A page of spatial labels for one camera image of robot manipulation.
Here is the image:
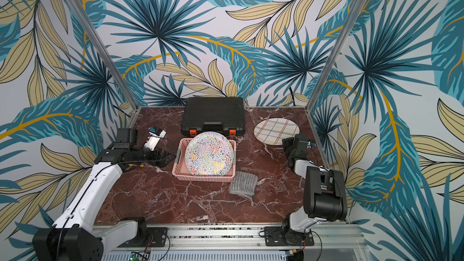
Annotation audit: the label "left aluminium corner post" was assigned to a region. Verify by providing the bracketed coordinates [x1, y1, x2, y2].
[65, 0, 139, 110]

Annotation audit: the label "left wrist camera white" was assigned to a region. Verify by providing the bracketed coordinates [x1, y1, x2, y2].
[144, 127, 166, 151]

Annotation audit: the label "pink perforated plastic basket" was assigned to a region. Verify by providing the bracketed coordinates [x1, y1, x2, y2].
[172, 138, 237, 182]

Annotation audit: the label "right aluminium corner post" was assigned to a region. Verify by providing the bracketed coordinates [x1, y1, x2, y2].
[306, 0, 367, 112]

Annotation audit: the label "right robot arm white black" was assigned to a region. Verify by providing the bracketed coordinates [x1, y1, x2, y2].
[280, 134, 348, 244]

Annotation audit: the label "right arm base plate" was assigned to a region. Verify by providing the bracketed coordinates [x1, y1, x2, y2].
[263, 227, 314, 247]

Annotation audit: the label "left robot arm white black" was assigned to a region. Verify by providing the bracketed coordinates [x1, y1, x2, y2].
[32, 128, 174, 261]

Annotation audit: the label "aluminium corner post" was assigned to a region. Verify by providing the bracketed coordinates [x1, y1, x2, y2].
[306, 0, 367, 112]
[65, 0, 139, 110]

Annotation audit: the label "white plate colourful squiggle pattern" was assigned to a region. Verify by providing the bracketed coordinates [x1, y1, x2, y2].
[184, 132, 234, 176]

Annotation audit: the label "white plate coloured plaid lines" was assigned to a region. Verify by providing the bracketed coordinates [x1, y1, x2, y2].
[253, 118, 300, 146]

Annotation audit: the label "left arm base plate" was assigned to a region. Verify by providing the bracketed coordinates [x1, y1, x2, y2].
[118, 227, 168, 248]

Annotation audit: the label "aluminium front rail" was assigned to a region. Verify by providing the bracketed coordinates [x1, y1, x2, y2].
[103, 222, 373, 261]

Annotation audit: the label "black plastic tool case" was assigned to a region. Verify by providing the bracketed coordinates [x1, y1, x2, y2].
[181, 97, 245, 137]

